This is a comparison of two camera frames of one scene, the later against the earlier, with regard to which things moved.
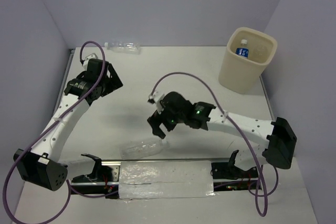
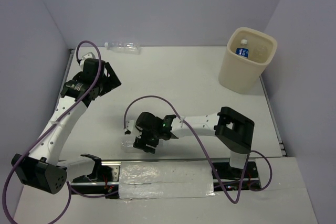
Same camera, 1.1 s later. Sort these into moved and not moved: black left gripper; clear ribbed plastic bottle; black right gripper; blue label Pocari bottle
Moved: black right gripper
Not moved: black left gripper; blue label Pocari bottle; clear ribbed plastic bottle
